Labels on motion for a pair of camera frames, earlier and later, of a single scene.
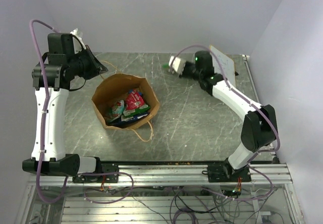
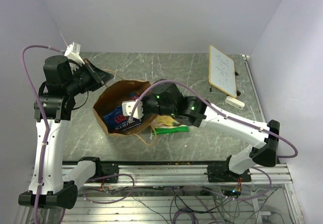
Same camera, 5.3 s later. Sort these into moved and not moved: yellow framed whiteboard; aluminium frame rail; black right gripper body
Moved: black right gripper body
Not moved: yellow framed whiteboard; aluminium frame rail
